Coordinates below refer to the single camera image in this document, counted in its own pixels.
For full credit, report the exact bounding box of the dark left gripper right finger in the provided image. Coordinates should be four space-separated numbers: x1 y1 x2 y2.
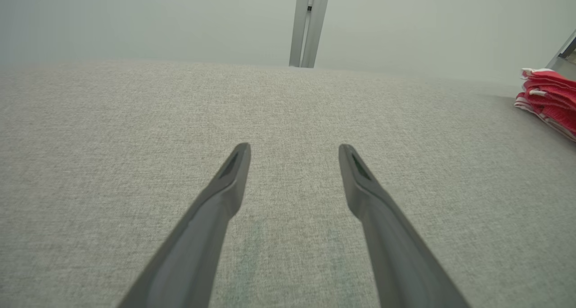
338 144 471 308

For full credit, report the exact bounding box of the grey vertical post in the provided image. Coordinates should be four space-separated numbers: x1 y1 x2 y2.
289 0 332 68

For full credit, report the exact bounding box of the red basketball jersey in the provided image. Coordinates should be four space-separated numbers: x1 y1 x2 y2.
514 68 576 143

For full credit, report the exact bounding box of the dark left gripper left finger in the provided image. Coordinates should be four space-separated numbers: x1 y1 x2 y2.
117 143 251 308

